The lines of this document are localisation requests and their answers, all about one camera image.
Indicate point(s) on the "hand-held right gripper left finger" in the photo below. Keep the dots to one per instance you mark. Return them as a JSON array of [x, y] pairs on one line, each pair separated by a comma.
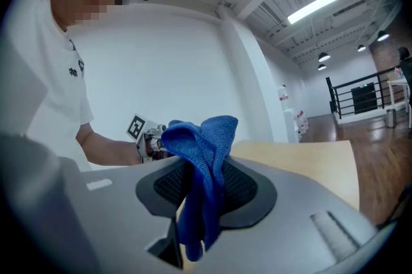
[[112, 218]]

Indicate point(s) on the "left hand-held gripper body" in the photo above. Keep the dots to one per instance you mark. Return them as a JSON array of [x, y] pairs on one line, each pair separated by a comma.
[[136, 128]]

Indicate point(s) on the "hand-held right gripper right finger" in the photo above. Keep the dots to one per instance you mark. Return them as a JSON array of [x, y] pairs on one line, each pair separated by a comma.
[[289, 218]]

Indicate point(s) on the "blue microfibre cloth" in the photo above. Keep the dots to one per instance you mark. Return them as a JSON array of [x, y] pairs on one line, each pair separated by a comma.
[[206, 144]]

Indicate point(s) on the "person's left forearm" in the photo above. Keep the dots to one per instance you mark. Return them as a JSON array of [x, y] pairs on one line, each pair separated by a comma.
[[106, 150]]

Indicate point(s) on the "white floor cabinet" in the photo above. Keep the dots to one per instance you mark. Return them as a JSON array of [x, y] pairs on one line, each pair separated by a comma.
[[290, 124]]

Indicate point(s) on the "person's white shirt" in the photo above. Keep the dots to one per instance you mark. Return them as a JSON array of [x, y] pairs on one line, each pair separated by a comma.
[[48, 79]]

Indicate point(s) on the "black metal railing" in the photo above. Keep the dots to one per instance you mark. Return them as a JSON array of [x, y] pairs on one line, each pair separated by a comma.
[[336, 102]]

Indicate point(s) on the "steel waste bin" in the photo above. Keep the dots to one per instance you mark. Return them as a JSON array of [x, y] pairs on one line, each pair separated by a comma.
[[391, 118]]

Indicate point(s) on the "black pendant lamp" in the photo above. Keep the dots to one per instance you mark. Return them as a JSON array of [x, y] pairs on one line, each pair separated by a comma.
[[324, 57], [322, 67], [383, 36], [361, 48]]

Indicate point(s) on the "white table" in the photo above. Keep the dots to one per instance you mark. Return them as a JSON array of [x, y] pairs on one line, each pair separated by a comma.
[[397, 83]]

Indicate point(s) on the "long fluorescent ceiling light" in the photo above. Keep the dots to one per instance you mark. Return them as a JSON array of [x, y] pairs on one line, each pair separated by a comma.
[[312, 7]]

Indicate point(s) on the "white wall box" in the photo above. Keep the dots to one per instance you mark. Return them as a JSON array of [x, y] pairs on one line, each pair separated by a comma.
[[282, 93]]

